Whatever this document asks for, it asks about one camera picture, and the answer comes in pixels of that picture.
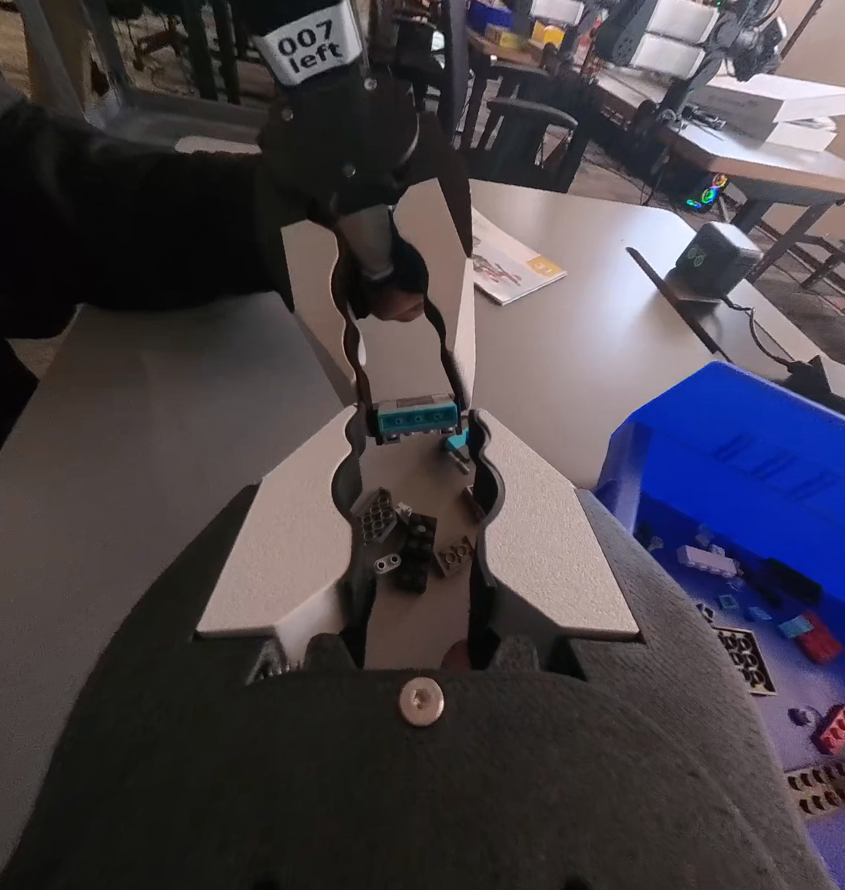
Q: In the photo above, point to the grey desk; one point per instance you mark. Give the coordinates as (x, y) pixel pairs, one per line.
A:
(568, 347)

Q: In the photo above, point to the blue plastic bin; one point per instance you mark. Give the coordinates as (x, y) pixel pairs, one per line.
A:
(707, 431)

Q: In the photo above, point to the printed instruction booklet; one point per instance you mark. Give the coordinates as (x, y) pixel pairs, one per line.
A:
(512, 268)

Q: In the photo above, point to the dark flat strip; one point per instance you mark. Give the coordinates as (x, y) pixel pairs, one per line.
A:
(672, 292)

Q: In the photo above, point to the dark grey wedge plate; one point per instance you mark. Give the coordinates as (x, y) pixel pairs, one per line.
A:
(377, 518)

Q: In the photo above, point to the black office chair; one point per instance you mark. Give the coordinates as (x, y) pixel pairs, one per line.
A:
(526, 132)

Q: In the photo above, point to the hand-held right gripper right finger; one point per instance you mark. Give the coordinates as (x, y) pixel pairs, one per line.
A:
(561, 556)

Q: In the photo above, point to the wooden top work table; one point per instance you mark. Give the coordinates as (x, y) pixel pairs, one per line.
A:
(777, 167)

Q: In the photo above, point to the person's left hand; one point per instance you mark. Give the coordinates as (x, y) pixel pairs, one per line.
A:
(394, 304)

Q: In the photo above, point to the white and black robot unit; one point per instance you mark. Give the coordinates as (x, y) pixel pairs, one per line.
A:
(665, 35)

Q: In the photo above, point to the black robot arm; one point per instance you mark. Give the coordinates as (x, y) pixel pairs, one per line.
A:
(738, 35)

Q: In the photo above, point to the black computer tower with lights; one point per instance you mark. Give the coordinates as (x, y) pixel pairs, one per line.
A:
(707, 191)

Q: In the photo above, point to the small grey connector piece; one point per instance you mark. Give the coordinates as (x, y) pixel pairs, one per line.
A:
(387, 562)

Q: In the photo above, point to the grey metal table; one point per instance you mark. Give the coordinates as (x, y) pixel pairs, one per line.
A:
(50, 55)

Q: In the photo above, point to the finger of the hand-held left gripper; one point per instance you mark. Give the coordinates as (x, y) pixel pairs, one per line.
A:
(450, 278)
(311, 278)

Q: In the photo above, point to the pile of mixed toy bricks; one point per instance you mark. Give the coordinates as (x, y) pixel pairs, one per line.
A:
(777, 612)

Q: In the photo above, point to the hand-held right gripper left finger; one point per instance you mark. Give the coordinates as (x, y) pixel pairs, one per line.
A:
(283, 556)

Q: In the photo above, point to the black brick plate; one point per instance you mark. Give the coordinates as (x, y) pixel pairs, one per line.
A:
(419, 534)

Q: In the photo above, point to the person's left forearm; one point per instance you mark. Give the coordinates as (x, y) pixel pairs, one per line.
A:
(116, 222)

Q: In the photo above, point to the black cube device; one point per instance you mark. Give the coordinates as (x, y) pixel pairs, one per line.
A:
(718, 261)

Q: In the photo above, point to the stack of white flat boxes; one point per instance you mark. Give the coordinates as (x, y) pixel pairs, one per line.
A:
(777, 104)

